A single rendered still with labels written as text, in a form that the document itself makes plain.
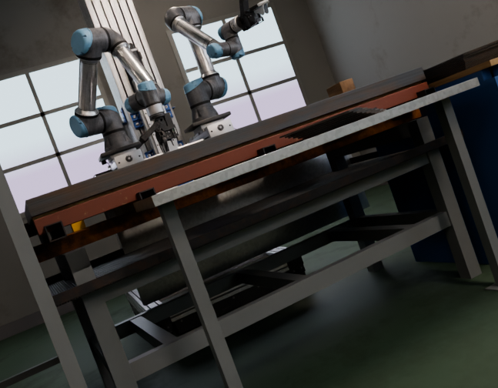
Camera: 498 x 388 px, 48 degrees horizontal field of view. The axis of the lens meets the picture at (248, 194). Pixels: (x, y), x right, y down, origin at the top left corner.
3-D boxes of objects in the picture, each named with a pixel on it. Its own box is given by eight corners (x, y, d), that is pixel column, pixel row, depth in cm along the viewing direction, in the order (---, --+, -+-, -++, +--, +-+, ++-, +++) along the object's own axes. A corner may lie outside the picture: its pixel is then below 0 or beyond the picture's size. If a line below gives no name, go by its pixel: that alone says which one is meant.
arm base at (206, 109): (190, 127, 312) (184, 110, 311) (215, 119, 316) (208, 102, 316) (196, 122, 297) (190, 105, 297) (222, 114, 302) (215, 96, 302)
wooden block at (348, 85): (356, 89, 219) (352, 77, 219) (343, 94, 217) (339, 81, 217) (342, 96, 231) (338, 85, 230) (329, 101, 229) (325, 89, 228)
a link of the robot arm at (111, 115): (128, 125, 291) (118, 101, 290) (107, 131, 281) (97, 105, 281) (116, 132, 299) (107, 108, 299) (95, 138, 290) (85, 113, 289)
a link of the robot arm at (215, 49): (156, 4, 300) (218, 44, 278) (172, 3, 307) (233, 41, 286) (152, 25, 306) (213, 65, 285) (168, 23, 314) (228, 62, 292)
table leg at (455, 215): (482, 272, 227) (427, 115, 223) (471, 279, 224) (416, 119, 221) (471, 272, 232) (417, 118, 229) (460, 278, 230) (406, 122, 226)
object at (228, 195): (369, 205, 301) (348, 145, 299) (145, 306, 252) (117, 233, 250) (365, 206, 305) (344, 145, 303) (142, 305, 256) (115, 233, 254)
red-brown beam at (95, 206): (430, 92, 224) (426, 78, 223) (38, 235, 165) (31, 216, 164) (416, 98, 232) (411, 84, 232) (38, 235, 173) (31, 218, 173)
